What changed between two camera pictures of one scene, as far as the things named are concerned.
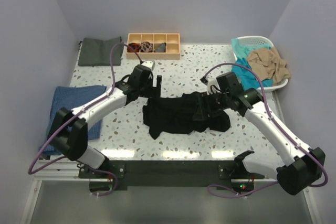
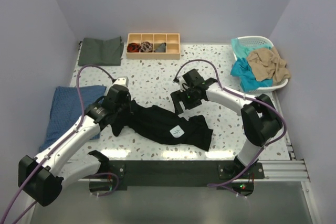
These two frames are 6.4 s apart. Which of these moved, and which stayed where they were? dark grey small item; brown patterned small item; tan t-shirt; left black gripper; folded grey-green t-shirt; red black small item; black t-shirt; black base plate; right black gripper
Moved: right black gripper; black t-shirt; left black gripper
Stayed: folded grey-green t-shirt; tan t-shirt; brown patterned small item; red black small item; black base plate; dark grey small item
